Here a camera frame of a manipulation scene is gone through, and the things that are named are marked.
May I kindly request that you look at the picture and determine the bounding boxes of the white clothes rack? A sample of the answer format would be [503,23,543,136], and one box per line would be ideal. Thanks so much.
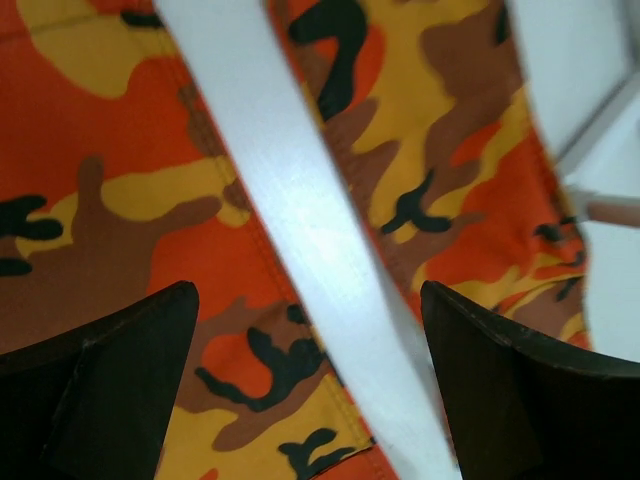
[557,72,639,228]

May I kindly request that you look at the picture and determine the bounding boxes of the orange camouflage trousers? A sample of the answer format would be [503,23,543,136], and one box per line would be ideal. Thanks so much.
[1,1,591,479]

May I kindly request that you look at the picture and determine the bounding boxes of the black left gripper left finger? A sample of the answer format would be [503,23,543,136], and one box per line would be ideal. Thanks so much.
[1,281,199,479]

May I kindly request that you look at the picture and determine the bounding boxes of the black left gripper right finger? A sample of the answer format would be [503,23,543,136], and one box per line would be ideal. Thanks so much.
[420,281,639,479]

